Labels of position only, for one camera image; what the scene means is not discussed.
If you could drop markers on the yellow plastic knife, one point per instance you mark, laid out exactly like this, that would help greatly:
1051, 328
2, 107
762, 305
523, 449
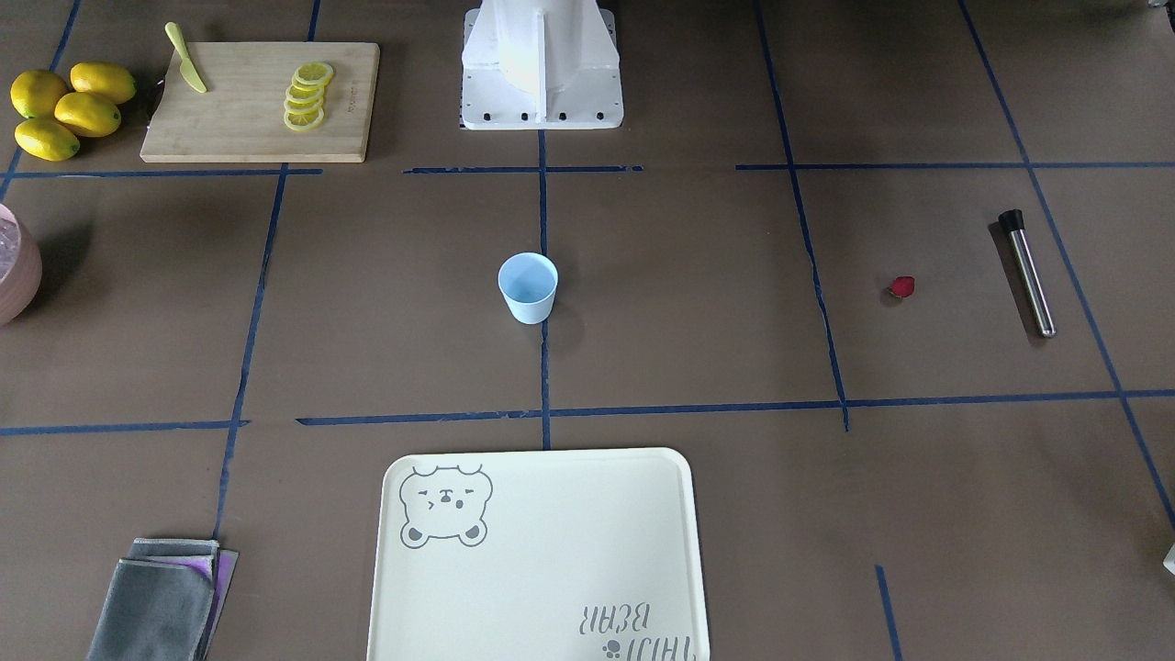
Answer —
187, 66

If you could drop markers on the bamboo cutting board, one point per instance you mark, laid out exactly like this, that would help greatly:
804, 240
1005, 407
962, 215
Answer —
239, 119

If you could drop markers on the lemon slice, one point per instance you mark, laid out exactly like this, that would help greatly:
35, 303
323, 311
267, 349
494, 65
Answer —
304, 121
313, 75
302, 95
301, 107

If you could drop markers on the purple folded cloth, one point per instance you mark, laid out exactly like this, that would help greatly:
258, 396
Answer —
222, 567

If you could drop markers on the steel muddler black tip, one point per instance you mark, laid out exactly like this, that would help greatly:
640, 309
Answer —
1013, 227

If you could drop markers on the pink bowl of ice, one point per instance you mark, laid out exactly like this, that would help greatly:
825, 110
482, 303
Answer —
22, 266

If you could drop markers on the whole yellow lemon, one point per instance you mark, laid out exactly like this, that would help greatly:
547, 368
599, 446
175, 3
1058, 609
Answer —
35, 93
106, 79
88, 115
46, 139

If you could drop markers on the cream bear serving tray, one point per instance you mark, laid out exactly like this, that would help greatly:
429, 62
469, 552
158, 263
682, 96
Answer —
580, 554

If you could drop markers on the grey folded cloth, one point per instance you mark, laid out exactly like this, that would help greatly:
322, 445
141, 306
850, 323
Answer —
159, 602

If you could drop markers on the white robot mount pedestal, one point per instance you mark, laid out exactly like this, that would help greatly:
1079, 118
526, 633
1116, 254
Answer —
540, 65

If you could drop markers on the light blue plastic cup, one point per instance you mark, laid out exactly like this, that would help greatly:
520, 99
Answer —
528, 282

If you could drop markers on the red strawberry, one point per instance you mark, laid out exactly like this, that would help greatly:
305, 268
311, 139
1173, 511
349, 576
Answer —
902, 286

